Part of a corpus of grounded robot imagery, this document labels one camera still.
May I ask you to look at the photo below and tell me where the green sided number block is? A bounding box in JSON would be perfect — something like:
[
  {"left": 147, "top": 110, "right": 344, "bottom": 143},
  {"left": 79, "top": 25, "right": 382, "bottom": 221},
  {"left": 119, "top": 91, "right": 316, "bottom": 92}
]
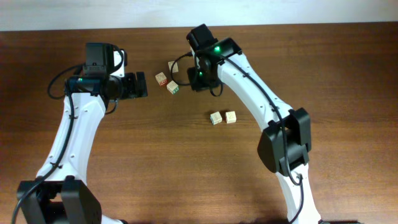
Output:
[{"left": 167, "top": 80, "right": 179, "bottom": 95}]

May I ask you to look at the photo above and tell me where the plain wooden block blue side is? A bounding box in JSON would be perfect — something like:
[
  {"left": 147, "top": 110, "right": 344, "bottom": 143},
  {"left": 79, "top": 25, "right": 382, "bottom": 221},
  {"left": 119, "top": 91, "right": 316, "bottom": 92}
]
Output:
[{"left": 210, "top": 111, "right": 223, "bottom": 125}]

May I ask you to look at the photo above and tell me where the leaf block red side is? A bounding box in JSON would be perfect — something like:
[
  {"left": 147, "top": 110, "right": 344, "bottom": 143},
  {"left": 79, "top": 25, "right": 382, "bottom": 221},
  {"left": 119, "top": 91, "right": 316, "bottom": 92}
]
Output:
[{"left": 225, "top": 111, "right": 237, "bottom": 124}]

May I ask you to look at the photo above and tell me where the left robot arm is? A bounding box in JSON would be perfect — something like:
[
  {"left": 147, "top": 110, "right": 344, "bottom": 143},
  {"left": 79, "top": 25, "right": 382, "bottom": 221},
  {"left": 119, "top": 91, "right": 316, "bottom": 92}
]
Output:
[{"left": 12, "top": 72, "right": 147, "bottom": 223}]

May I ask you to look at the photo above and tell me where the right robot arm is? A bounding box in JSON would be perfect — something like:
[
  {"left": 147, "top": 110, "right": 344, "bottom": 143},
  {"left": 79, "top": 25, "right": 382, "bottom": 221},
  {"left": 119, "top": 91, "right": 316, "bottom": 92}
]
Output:
[{"left": 187, "top": 37, "right": 322, "bottom": 223}]

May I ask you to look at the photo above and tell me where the elephant block red side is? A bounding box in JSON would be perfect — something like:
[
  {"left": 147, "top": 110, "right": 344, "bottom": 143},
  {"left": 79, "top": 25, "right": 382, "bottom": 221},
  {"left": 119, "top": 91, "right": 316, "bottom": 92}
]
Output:
[{"left": 155, "top": 72, "right": 168, "bottom": 86}]

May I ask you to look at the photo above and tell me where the apple block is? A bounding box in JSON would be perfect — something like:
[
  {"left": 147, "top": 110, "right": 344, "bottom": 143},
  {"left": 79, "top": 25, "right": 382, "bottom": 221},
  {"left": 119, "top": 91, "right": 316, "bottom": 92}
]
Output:
[{"left": 168, "top": 61, "right": 178, "bottom": 73}]

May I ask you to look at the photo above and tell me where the right camera cable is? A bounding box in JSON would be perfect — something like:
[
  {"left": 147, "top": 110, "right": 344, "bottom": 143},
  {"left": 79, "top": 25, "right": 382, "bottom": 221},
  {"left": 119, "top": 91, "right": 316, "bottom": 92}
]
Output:
[{"left": 169, "top": 52, "right": 224, "bottom": 97}]

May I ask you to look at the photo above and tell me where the camera cable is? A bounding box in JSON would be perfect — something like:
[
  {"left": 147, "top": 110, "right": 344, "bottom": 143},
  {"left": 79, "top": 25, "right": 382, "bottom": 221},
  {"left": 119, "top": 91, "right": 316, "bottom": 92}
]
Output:
[
  {"left": 169, "top": 52, "right": 224, "bottom": 97},
  {"left": 11, "top": 63, "right": 86, "bottom": 224}
]

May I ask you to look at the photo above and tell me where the left camera cable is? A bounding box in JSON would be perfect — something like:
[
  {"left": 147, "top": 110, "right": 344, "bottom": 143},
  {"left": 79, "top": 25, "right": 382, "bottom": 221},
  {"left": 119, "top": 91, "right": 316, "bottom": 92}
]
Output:
[{"left": 11, "top": 63, "right": 86, "bottom": 224}]

